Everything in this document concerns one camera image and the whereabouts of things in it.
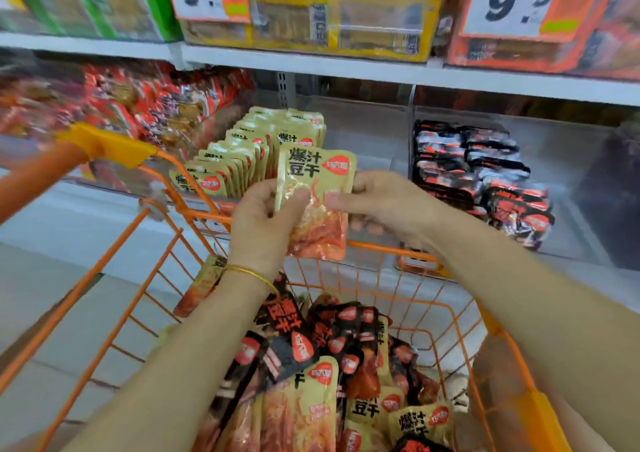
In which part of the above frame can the person's right leg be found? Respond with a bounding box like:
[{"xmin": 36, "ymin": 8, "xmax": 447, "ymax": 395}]
[{"xmin": 468, "ymin": 331, "xmax": 546, "ymax": 452}]

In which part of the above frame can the yellow orange snack packet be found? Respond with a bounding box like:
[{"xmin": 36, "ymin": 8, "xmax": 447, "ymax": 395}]
[
  {"xmin": 270, "ymin": 107, "xmax": 327, "ymax": 123},
  {"xmin": 272, "ymin": 119, "xmax": 326, "ymax": 150},
  {"xmin": 273, "ymin": 145, "xmax": 358, "ymax": 263}
]

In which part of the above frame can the row of yellow orange snacks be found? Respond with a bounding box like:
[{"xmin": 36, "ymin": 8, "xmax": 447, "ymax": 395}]
[{"xmin": 168, "ymin": 107, "xmax": 281, "ymax": 200}]

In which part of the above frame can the stack of orange trimmed packets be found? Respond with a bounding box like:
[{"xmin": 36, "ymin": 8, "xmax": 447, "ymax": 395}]
[{"xmin": 445, "ymin": 0, "xmax": 640, "ymax": 80}]

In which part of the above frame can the pile of red tan packets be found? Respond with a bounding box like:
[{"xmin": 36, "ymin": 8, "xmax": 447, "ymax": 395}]
[{"xmin": 0, "ymin": 61, "xmax": 256, "ymax": 158}]

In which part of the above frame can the person's left hand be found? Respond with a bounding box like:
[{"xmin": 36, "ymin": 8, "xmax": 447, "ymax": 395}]
[{"xmin": 228, "ymin": 177, "xmax": 313, "ymax": 280}]

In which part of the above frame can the person's right forearm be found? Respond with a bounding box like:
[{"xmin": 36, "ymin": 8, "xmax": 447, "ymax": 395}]
[{"xmin": 420, "ymin": 207, "xmax": 640, "ymax": 448}]

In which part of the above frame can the orange shopping cart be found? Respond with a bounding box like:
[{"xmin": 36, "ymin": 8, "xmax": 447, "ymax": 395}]
[{"xmin": 0, "ymin": 121, "xmax": 573, "ymax": 452}]

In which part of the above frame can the gold bracelet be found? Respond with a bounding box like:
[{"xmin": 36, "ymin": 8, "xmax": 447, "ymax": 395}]
[{"xmin": 222, "ymin": 263, "xmax": 281, "ymax": 296}]

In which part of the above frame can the person's right hand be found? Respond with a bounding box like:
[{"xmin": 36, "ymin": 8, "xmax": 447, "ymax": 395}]
[{"xmin": 322, "ymin": 169, "xmax": 441, "ymax": 243}]

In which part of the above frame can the stack of green packets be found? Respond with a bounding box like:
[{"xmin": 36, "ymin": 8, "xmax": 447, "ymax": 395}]
[{"xmin": 0, "ymin": 0, "xmax": 183, "ymax": 43}]

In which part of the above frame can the person's left forearm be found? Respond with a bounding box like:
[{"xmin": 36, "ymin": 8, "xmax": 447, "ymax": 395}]
[{"xmin": 65, "ymin": 267, "xmax": 279, "ymax": 452}]

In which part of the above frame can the pile of black orange snacks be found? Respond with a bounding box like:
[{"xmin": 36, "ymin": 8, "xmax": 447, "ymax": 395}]
[{"xmin": 175, "ymin": 255, "xmax": 456, "ymax": 452}]

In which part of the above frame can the stack of yellow trimmed packets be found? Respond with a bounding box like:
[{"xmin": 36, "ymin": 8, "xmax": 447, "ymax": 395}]
[{"xmin": 180, "ymin": 0, "xmax": 456, "ymax": 63}]

